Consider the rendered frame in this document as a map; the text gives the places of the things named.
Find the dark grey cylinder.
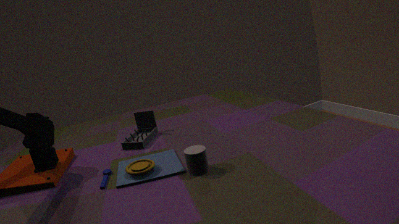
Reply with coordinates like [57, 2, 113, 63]
[184, 145, 209, 176]

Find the dark grey dish rack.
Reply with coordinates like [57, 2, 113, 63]
[121, 110, 158, 150]

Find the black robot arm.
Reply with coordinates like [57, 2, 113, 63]
[0, 107, 59, 173]

